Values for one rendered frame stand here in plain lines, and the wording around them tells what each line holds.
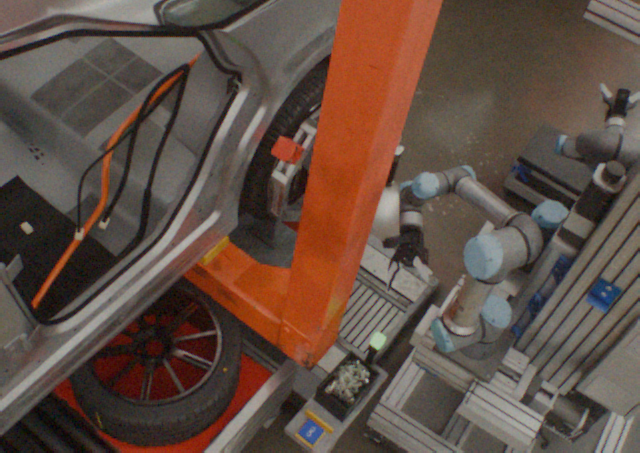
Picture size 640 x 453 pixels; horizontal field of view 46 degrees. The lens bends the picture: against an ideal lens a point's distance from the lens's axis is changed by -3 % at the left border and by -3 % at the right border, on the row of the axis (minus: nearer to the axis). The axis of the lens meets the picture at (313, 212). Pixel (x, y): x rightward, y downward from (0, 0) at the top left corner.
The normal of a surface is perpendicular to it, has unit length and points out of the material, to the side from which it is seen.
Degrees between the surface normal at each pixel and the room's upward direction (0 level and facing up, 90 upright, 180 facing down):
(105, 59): 6
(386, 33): 90
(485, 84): 0
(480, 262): 83
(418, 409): 0
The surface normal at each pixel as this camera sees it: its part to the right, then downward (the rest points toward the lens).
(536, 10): 0.13, -0.60
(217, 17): 0.78, 0.23
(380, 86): -0.60, 0.58
